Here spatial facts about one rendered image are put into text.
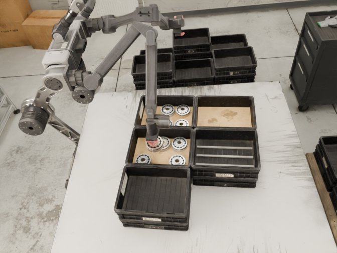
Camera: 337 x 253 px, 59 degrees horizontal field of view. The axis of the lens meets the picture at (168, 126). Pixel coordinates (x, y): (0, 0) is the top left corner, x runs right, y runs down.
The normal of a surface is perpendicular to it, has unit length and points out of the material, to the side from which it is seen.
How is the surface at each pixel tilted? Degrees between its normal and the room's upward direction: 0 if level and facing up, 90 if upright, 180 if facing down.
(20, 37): 91
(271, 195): 0
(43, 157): 0
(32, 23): 2
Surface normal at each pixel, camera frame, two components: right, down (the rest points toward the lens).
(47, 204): -0.10, -0.64
